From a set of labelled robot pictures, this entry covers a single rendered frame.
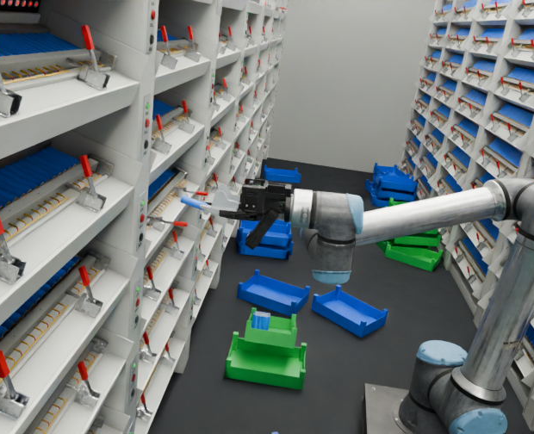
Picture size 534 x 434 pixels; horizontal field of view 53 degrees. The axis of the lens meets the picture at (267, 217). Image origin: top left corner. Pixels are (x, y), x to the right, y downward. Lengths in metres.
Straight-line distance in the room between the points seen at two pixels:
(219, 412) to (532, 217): 1.19
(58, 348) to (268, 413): 1.19
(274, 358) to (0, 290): 1.68
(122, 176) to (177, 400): 1.11
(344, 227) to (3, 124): 0.81
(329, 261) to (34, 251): 0.70
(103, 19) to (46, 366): 0.60
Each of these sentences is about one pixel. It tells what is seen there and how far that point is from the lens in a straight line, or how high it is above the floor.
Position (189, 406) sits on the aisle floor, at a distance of 2.01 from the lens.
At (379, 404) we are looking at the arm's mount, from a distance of 1.96.
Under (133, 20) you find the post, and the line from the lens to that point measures 1.05.
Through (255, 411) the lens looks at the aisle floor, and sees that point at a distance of 2.02.
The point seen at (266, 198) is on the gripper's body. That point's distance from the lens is 1.25.
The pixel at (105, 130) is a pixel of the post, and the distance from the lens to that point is 1.09.
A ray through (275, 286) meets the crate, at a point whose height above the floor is 0.02.
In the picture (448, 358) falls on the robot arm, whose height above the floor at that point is 0.41.
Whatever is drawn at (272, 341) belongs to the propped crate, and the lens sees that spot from 2.18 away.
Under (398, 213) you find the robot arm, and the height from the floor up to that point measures 0.86.
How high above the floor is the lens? 1.28
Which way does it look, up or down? 20 degrees down
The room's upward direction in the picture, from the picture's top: 8 degrees clockwise
